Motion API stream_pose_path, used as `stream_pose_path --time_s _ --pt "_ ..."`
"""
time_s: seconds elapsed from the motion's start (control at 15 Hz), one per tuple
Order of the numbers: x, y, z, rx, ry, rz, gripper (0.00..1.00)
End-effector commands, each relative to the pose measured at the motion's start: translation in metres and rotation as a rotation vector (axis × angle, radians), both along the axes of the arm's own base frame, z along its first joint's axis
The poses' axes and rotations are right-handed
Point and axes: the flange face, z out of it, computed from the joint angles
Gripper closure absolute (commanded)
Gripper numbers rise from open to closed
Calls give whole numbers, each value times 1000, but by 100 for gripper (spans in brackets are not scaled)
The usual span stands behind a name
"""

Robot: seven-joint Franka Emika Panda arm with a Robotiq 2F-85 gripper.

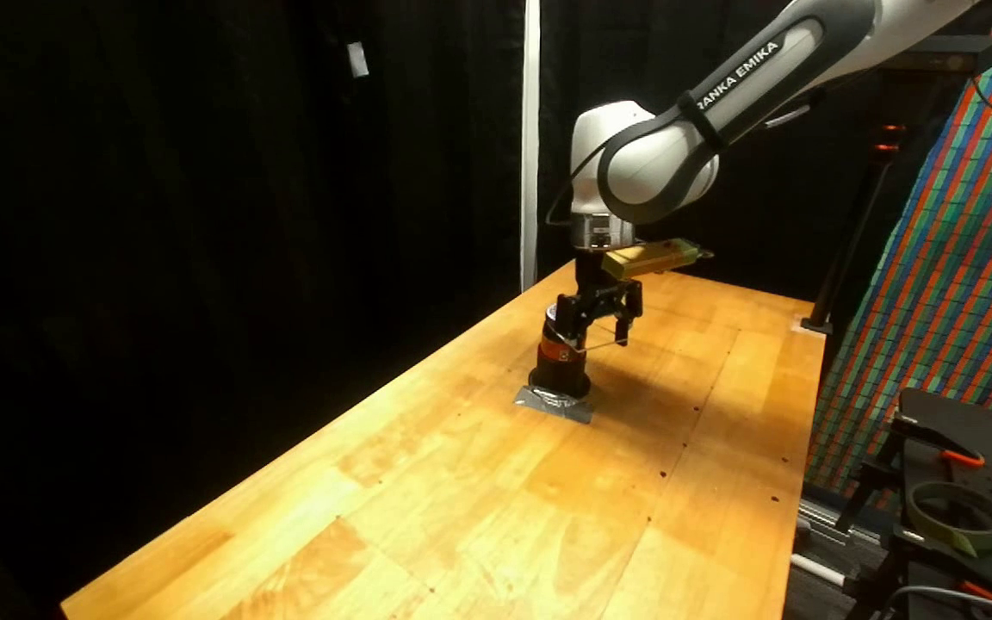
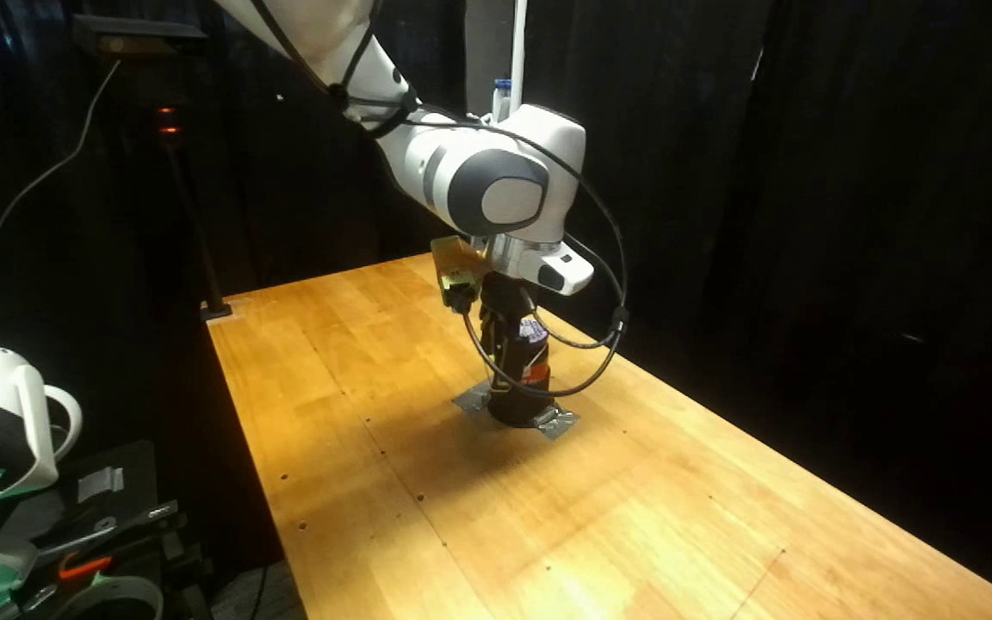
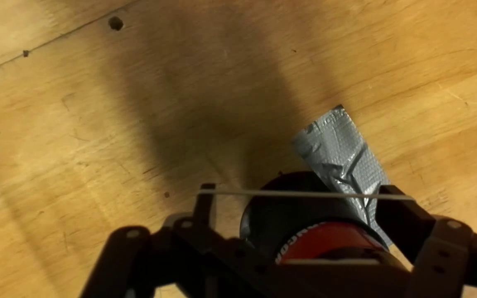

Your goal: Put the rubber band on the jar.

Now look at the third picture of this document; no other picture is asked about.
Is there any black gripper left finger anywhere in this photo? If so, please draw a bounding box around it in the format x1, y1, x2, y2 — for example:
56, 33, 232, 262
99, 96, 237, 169
79, 182, 218, 298

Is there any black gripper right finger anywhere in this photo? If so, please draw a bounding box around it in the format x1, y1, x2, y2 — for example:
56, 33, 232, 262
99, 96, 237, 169
377, 184, 477, 298

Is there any grey duct tape patch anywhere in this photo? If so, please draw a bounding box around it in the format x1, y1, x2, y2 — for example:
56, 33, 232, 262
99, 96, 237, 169
291, 104, 396, 245

